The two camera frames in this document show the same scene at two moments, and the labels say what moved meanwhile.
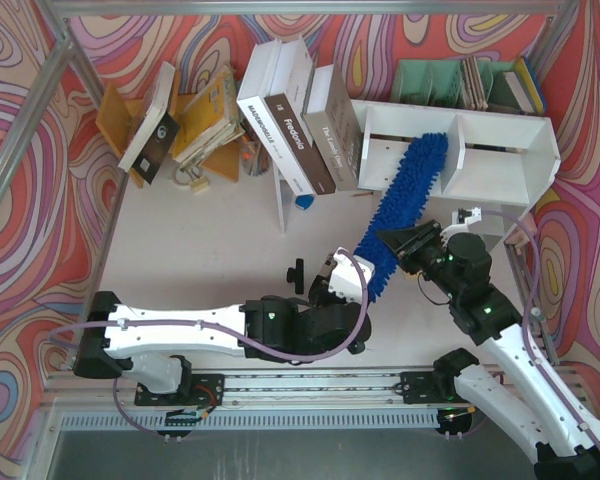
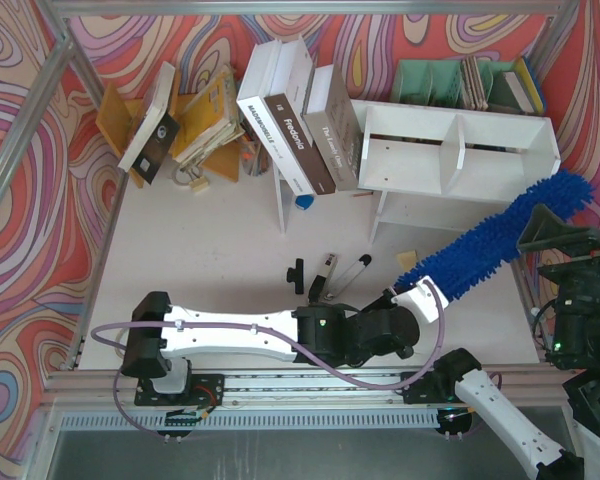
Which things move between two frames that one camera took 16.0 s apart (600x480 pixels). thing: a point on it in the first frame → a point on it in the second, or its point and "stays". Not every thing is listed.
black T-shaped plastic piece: [297, 276] stays
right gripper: [415, 247] → [567, 271]
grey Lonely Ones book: [333, 126] stays
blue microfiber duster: [403, 204] → [478, 250]
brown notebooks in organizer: [474, 83] stays
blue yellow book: [532, 83] stays
